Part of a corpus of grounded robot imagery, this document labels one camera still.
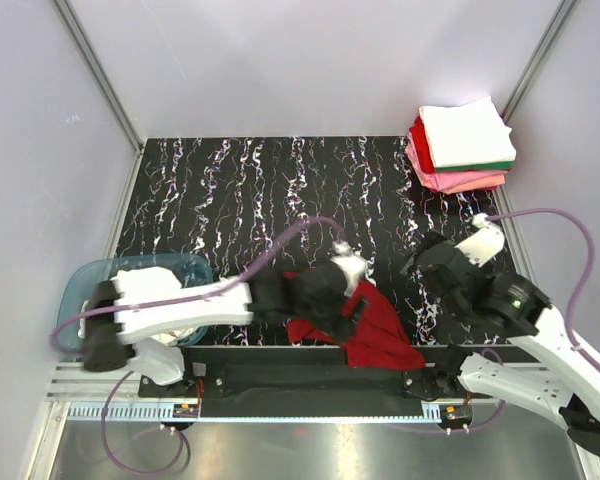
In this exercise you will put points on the left aluminium corner post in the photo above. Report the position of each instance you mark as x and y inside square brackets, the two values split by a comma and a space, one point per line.
[87, 52]

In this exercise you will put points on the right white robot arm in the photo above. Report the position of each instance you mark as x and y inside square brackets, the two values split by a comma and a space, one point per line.
[508, 305]

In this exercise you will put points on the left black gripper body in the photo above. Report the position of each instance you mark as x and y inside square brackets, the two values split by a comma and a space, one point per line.
[330, 321]

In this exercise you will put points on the white slotted cable duct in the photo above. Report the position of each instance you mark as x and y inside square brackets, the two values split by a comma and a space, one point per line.
[216, 412]

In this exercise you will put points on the folded white t shirt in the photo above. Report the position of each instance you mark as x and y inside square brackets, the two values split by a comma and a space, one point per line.
[472, 134]

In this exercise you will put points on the folded green t shirt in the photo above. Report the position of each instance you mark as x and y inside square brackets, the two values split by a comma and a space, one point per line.
[502, 165]

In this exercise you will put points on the folded pink t shirt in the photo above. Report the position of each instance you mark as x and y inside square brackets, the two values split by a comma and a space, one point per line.
[455, 179]

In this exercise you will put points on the folded salmon t shirt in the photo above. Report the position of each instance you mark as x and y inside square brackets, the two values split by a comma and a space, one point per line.
[475, 186]

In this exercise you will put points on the white t shirt in basket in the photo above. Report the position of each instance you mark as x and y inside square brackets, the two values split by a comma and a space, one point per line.
[104, 284]

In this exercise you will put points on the aluminium corner post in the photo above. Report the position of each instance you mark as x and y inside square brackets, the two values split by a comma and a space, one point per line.
[87, 52]
[549, 38]

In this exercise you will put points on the black marbled table mat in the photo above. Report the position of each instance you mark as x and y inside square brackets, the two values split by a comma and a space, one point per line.
[227, 199]

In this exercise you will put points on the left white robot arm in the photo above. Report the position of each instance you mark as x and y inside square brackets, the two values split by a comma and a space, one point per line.
[128, 311]

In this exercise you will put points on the blue plastic basket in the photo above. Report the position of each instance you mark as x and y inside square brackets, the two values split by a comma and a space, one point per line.
[189, 269]

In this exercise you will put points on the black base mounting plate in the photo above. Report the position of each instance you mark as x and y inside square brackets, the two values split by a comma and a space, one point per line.
[227, 371]

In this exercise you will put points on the right aluminium corner post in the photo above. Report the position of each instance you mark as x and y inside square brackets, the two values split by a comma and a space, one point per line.
[549, 38]

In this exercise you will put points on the dark red t shirt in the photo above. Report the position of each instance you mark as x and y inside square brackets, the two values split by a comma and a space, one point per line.
[380, 340]

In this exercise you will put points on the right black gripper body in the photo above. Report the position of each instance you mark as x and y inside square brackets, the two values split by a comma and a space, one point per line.
[430, 238]

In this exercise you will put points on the folded red t shirt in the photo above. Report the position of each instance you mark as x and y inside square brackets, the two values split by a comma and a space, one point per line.
[421, 146]

